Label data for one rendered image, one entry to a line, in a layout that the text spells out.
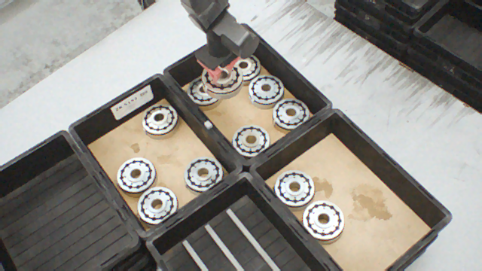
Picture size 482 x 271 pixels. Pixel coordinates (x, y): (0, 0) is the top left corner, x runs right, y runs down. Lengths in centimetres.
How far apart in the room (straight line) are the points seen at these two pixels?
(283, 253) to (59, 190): 62
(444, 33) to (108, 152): 154
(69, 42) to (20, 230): 170
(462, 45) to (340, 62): 75
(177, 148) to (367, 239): 56
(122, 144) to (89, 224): 24
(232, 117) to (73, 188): 48
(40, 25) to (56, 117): 144
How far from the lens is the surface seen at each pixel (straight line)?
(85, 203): 138
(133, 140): 143
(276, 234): 126
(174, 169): 136
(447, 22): 240
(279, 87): 145
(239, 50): 104
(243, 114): 143
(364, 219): 130
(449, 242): 148
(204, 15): 101
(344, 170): 135
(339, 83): 167
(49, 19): 312
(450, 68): 220
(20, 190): 147
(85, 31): 297
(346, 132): 134
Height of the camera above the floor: 201
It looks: 58 degrees down
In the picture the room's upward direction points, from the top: 6 degrees counter-clockwise
